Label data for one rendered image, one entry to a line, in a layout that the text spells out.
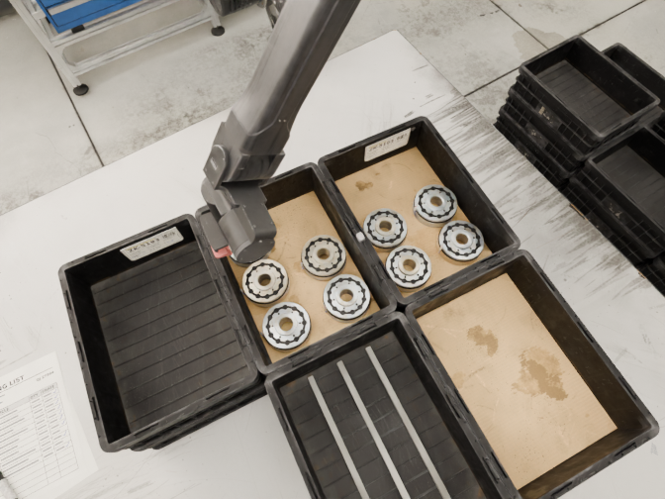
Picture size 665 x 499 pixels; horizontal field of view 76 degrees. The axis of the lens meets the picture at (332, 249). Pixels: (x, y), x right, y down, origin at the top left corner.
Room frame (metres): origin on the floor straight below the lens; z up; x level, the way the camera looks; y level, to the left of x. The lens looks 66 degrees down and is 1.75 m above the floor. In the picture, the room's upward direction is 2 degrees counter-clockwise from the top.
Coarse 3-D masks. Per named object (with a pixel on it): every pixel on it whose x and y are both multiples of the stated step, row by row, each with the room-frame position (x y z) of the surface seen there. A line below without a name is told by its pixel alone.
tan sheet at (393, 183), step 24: (384, 168) 0.64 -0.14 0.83; (408, 168) 0.64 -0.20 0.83; (360, 192) 0.57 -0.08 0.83; (384, 192) 0.57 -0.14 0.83; (408, 192) 0.56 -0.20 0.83; (360, 216) 0.50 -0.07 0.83; (408, 216) 0.50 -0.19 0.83; (456, 216) 0.49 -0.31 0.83; (408, 240) 0.43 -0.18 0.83; (432, 240) 0.43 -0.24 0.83; (456, 240) 0.43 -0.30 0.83; (384, 264) 0.37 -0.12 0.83; (432, 264) 0.37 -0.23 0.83
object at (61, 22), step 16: (48, 0) 1.86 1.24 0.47; (64, 0) 1.90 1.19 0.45; (80, 0) 1.91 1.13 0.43; (96, 0) 1.96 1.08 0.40; (112, 0) 1.99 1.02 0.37; (128, 0) 2.03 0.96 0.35; (48, 16) 1.85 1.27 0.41; (64, 16) 1.88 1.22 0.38; (80, 16) 1.91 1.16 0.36; (96, 16) 1.94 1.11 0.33
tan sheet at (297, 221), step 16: (272, 208) 0.53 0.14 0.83; (288, 208) 0.53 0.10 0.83; (304, 208) 0.53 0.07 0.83; (320, 208) 0.53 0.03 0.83; (288, 224) 0.49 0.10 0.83; (304, 224) 0.49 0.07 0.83; (320, 224) 0.49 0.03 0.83; (288, 240) 0.45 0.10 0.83; (304, 240) 0.44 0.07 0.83; (272, 256) 0.40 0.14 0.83; (288, 256) 0.40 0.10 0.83; (320, 256) 0.40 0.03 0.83; (240, 272) 0.37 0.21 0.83; (288, 272) 0.36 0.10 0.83; (304, 272) 0.36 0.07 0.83; (352, 272) 0.36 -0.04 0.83; (304, 288) 0.32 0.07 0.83; (320, 288) 0.32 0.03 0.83; (304, 304) 0.28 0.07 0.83; (320, 304) 0.28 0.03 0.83; (256, 320) 0.25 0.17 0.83; (320, 320) 0.25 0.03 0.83; (320, 336) 0.21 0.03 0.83; (272, 352) 0.18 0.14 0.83; (288, 352) 0.18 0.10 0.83
